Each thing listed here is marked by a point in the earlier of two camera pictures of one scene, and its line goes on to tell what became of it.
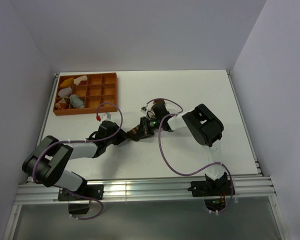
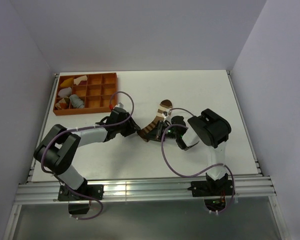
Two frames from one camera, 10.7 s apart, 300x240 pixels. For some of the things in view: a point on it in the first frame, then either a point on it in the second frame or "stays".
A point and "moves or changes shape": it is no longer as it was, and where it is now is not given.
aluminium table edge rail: (245, 123) stays
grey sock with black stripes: (76, 102) stays
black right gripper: (144, 130) to (156, 134)
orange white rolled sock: (63, 104) stays
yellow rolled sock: (67, 82) stays
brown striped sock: (135, 130) moves or changes shape
